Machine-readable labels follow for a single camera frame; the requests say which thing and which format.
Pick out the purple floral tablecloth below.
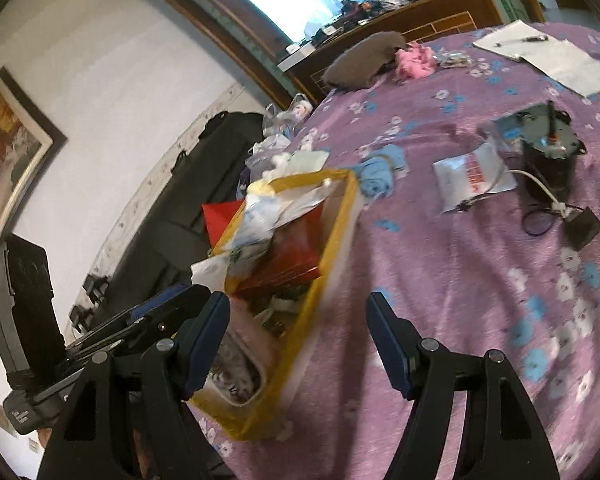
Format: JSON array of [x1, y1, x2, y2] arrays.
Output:
[[187, 21, 600, 480]]

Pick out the long black bag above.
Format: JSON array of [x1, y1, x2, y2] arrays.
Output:
[[70, 111, 266, 331]]

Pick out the white paper sheet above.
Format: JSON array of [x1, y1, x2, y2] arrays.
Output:
[[520, 39, 600, 99]]

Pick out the small clear bag of parts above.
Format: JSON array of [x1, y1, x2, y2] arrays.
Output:
[[432, 50, 472, 68]]

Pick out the thin black cable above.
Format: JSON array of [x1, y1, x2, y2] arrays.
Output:
[[524, 204, 571, 237]]

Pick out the white plastic shopping bag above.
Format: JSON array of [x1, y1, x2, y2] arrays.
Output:
[[191, 252, 241, 293]]

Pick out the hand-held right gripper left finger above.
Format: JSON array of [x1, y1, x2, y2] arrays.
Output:
[[36, 291, 231, 480]]

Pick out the black adapter block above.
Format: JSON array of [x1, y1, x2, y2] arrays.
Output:
[[562, 207, 600, 252]]

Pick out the black pen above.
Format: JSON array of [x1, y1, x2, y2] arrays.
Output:
[[495, 35, 549, 48]]

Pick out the red paper bag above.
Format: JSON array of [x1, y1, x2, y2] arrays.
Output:
[[201, 200, 246, 251]]

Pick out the small white box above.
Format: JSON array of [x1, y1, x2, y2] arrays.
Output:
[[278, 42, 315, 72]]

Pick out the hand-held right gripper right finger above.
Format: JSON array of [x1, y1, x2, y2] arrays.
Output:
[[367, 291, 561, 480]]

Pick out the framed painting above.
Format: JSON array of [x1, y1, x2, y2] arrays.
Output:
[[0, 66, 68, 256]]

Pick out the white knit glove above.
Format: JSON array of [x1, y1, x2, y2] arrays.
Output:
[[257, 150, 293, 181]]

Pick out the red packet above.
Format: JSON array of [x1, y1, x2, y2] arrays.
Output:
[[230, 205, 327, 301]]

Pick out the wooden cabinet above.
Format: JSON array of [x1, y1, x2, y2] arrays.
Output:
[[280, 0, 491, 106]]

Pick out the white non-woven bag red print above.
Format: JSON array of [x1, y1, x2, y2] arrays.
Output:
[[432, 142, 518, 215]]

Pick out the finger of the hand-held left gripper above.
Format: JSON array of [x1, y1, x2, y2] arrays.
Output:
[[65, 284, 193, 356], [70, 287, 212, 373]]

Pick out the brown knit hat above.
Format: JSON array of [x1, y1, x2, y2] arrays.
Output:
[[321, 31, 406, 88]]

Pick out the white folded cloth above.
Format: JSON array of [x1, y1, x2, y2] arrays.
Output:
[[285, 150, 330, 177]]

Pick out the light blue cloth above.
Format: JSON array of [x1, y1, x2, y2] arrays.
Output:
[[350, 144, 408, 201]]

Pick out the grey electric motor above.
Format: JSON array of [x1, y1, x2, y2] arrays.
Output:
[[520, 101, 588, 203]]

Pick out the crumpled clear plastic bags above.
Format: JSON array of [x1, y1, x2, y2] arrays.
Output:
[[240, 95, 316, 181]]

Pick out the white motor cable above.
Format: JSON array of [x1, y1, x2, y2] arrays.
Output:
[[460, 169, 566, 211]]

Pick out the pink fluffy cloth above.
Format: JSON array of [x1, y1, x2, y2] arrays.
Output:
[[394, 42, 440, 80]]

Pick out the small black device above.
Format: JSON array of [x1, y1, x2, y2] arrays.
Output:
[[70, 275, 111, 331]]

